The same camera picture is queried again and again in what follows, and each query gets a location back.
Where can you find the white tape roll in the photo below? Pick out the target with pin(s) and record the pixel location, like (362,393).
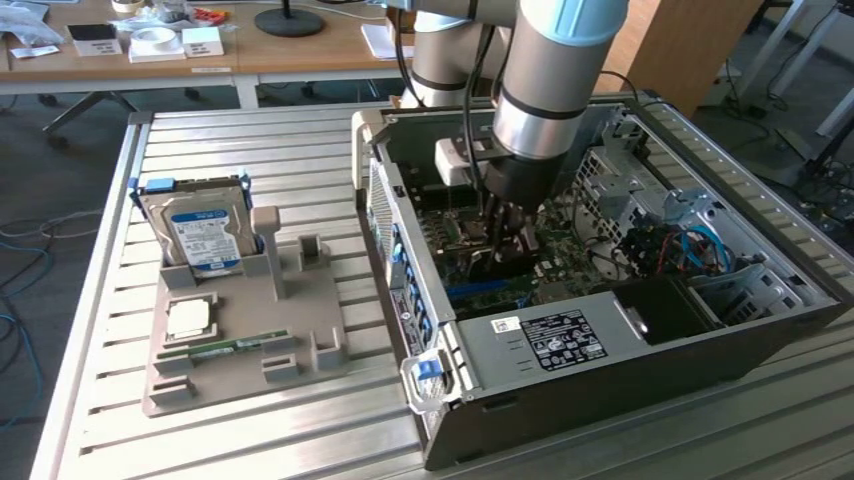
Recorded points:
(155,36)

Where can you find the white label card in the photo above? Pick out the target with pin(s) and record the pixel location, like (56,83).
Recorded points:
(33,51)

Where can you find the plain white box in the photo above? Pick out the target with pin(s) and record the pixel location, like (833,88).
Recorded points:
(202,42)

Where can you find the CPU socket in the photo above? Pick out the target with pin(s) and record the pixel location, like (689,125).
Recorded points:
(467,230)

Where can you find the graphics card with black cooler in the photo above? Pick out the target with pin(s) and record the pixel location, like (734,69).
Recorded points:
(494,276)

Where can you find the green motherboard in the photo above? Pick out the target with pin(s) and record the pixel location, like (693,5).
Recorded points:
(567,255)

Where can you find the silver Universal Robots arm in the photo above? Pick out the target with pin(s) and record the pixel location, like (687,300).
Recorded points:
(554,60)

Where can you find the silver CPU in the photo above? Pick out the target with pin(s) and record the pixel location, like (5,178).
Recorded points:
(188,319)

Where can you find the black lamp base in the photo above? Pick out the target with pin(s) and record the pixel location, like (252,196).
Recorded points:
(290,22)

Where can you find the white box with black top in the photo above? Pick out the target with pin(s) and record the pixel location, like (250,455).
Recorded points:
(93,40)

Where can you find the blue expansion slot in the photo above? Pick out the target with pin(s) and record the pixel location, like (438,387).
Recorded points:
(476,290)

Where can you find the brown cardboard box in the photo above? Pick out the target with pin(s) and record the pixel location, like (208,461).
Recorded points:
(394,17)

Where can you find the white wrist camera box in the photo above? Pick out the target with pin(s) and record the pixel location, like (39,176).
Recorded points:
(456,162)

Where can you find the open black PC case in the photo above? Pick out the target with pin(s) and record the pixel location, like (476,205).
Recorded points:
(601,400)

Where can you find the white booklet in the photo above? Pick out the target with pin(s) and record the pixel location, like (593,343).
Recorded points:
(380,42)

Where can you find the clear plastic bag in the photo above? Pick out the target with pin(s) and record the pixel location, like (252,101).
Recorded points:
(27,22)

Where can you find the wooden desk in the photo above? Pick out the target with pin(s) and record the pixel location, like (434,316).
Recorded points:
(300,55)

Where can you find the blue card retainer strip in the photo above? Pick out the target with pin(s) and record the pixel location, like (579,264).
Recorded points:
(414,295)

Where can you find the green RAM stick with label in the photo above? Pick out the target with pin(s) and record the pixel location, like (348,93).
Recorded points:
(220,347)

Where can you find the small beige tape roll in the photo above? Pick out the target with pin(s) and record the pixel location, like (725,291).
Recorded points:
(127,5)

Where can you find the silver drive cage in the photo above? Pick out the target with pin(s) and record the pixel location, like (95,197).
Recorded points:
(621,195)

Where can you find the wooden cabinet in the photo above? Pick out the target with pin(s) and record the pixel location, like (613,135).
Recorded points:
(681,50)

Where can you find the white table frame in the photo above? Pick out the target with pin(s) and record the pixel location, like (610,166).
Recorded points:
(781,45)

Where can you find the hard disk with blue label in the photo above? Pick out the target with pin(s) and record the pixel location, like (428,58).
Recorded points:
(200,235)

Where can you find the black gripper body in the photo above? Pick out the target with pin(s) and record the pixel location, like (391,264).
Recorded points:
(527,180)

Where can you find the flat white box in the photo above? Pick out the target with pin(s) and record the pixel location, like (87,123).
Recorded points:
(156,56)

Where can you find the grey parts rack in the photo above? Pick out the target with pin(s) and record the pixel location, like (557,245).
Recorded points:
(247,370)

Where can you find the grey power supply unit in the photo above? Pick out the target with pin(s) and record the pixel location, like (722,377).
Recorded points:
(487,350)

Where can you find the orange packet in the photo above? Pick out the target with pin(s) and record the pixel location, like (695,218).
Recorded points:
(210,15)

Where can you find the silver disk bay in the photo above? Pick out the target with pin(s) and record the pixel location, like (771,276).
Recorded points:
(761,295)

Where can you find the silver latch with blue tab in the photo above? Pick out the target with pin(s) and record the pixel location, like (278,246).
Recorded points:
(427,370)

